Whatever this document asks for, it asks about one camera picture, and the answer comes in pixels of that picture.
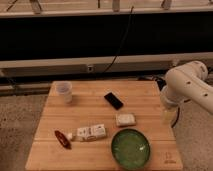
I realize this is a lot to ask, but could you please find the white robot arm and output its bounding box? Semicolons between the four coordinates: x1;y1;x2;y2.
160;61;213;125

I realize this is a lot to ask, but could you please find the white small box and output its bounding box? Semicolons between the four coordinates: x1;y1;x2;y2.
116;114;136;127

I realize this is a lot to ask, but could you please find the green ceramic plate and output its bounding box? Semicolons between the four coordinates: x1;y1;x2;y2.
111;129;151;171

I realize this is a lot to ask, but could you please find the black smartphone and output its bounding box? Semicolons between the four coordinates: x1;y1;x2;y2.
104;93;123;110

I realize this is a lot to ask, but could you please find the wooden cutting board table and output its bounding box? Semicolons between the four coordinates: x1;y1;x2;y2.
26;80;183;171

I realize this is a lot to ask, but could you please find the small white cap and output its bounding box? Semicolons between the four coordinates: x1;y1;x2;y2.
67;133;73;140

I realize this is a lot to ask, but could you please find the red brown small object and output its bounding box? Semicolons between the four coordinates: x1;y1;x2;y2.
55;130;71;149

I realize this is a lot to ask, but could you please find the black cable at right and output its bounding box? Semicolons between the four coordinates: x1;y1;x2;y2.
171;107;181;128

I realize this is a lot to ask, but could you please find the black hanging cable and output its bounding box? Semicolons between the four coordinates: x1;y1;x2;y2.
101;5;135;74

